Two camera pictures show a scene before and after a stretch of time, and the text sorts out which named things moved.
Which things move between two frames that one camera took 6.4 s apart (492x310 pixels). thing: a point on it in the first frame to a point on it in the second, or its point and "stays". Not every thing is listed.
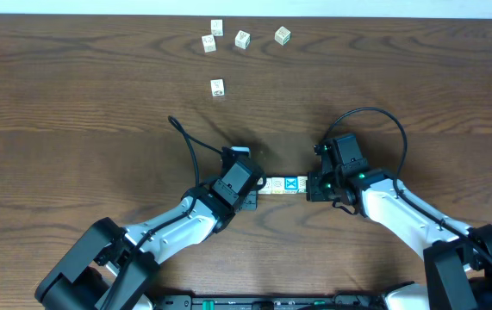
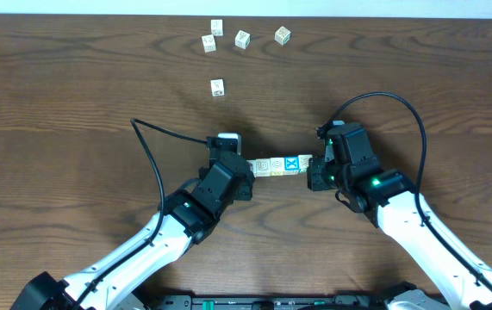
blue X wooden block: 290,184 to 291,165
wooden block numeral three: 242,40 stays
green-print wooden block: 282,36 stays
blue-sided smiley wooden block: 268,187 to 263,167
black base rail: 270,302 stays
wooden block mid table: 302,181 to 303,162
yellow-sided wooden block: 277,185 to 277,166
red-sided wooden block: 208,43 stays
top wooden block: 216,27 stays
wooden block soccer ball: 217,87 stays
